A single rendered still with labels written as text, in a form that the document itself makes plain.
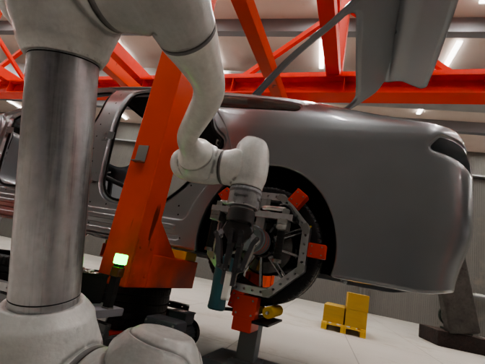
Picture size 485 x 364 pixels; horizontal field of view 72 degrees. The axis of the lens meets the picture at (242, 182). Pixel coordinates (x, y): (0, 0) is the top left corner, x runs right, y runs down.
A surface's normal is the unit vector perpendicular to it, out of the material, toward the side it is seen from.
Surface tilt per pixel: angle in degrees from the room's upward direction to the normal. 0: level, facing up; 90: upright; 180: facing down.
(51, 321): 59
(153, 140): 90
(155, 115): 90
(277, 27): 90
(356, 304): 90
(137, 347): 54
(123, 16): 168
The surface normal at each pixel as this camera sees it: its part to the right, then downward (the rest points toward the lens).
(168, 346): 0.42, -0.74
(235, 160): -0.33, -0.35
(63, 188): 0.69, 0.07
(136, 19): -0.07, 0.91
